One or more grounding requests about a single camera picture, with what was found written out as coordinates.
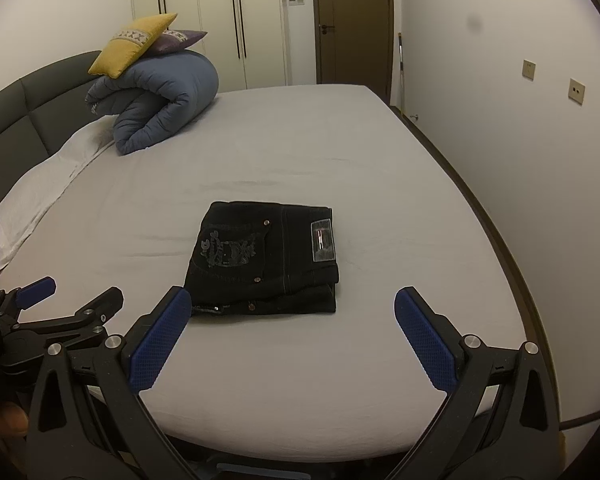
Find brown wooden door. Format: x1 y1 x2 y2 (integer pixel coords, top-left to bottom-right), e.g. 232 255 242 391
312 0 395 103

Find black denim pants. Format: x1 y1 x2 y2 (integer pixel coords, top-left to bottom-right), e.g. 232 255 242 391
184 201 341 315

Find purple cushion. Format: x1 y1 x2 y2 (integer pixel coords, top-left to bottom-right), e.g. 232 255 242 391
147 29 209 57

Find person's left hand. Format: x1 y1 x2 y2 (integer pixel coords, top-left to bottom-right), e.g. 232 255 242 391
0 402 30 439

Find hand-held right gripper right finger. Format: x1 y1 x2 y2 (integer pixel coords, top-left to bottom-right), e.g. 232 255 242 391
387 286 562 480

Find grey padded headboard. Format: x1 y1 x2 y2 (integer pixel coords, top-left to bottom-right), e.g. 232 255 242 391
0 50 117 198

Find thin metal stick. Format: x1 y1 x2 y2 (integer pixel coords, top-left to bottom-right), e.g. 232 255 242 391
396 32 406 111

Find yellow cushion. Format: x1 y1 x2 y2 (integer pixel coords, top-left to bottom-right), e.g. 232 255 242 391
87 12 179 80

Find cream wardrobe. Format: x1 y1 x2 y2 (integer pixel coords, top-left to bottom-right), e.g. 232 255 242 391
130 0 290 95

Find rolled blue duvet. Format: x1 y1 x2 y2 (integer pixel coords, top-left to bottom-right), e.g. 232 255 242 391
84 50 220 156

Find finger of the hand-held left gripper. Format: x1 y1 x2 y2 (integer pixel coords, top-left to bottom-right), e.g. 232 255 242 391
0 276 57 322
2 287 125 361

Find bed with white sheet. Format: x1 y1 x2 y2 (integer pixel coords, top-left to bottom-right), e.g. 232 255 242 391
0 84 533 466

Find white pillow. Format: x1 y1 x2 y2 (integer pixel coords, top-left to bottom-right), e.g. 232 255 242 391
0 121 117 277

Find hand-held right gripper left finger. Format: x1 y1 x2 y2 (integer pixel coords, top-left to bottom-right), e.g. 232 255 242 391
24 286 201 480

